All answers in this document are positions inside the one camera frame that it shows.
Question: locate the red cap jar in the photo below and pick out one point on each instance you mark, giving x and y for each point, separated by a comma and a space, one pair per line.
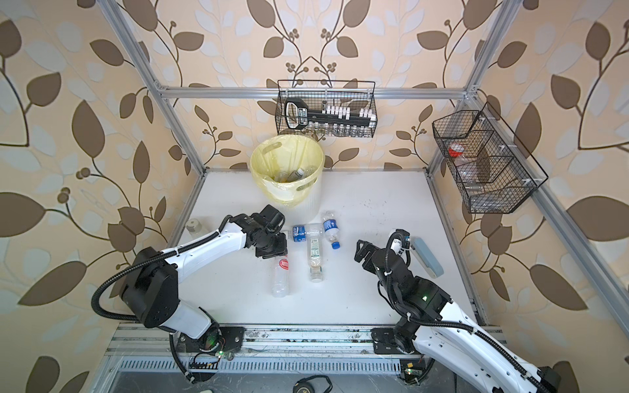
456, 150

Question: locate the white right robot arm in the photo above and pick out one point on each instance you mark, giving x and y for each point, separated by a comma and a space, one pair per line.
433, 324

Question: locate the black wire basket right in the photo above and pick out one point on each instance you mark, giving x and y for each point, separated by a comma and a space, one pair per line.
493, 176

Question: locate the black wire basket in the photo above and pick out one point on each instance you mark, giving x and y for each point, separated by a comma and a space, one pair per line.
493, 176
353, 93

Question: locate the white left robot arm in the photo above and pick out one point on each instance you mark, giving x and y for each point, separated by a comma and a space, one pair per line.
150, 287

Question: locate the black bottle rack tool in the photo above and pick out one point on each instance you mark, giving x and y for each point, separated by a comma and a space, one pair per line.
298, 115

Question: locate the clear bottle green white label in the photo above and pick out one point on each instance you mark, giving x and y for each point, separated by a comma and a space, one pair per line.
315, 258

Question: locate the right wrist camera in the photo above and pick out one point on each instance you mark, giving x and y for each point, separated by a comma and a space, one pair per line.
401, 241

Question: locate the black wire basket back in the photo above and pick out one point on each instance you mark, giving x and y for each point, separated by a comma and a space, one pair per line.
353, 93

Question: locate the clear bottle red cap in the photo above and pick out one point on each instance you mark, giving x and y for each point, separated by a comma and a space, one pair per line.
280, 287

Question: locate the light blue stapler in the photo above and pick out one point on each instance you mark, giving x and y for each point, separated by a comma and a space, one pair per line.
424, 255

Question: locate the black round object bottom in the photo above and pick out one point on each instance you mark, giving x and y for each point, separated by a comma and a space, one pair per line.
305, 385

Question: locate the small bottle blue label lying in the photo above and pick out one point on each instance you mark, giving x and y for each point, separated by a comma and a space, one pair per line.
302, 232

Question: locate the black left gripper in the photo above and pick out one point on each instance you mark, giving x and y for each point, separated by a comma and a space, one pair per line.
282, 249

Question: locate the small bottle blue cap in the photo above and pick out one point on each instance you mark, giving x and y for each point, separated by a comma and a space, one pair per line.
331, 230

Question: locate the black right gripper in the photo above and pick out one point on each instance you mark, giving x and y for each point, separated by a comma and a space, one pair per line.
362, 253

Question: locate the white bin yellow bag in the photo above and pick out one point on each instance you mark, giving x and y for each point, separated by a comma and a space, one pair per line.
274, 160

